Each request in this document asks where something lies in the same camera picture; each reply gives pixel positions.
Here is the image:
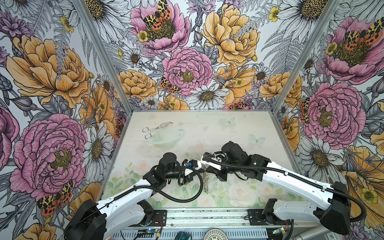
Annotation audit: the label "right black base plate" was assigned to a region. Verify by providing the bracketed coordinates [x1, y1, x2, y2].
[244, 209, 292, 226]

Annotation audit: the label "silver metal scissors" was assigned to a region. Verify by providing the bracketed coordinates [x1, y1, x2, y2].
[142, 122, 174, 140]

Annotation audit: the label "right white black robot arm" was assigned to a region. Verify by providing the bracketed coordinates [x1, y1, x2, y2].
[198, 142, 352, 235]

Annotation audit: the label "aluminium front rail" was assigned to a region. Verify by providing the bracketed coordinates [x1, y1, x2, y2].
[110, 208, 341, 240]

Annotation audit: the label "grey metal tube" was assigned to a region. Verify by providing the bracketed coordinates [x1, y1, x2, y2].
[292, 226, 331, 240]

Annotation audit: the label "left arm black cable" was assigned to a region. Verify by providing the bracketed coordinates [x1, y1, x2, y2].
[64, 166, 204, 232]

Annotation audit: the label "white patterned round object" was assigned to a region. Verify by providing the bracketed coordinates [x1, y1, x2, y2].
[203, 229, 229, 240]

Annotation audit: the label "dark teal device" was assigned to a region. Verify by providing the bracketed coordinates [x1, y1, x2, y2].
[175, 232, 192, 240]

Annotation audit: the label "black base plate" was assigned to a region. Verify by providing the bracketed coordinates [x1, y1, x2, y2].
[244, 209, 292, 226]
[140, 210, 168, 227]

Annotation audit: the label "clear glass bowl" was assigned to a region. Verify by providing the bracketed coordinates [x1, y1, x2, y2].
[147, 128, 185, 150]

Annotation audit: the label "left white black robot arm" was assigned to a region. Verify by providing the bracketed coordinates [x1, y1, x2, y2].
[64, 153, 204, 240]

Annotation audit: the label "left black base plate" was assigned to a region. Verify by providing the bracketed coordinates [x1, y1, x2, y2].
[140, 210, 168, 227]

